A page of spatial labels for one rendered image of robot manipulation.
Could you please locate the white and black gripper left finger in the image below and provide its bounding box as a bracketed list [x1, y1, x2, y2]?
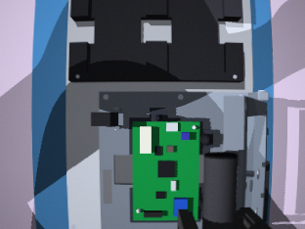
[177, 209, 198, 229]

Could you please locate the green circuit board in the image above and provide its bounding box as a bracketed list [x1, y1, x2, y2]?
[133, 121, 199, 221]

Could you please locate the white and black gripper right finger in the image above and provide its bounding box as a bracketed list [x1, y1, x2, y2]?
[236, 207, 272, 229]

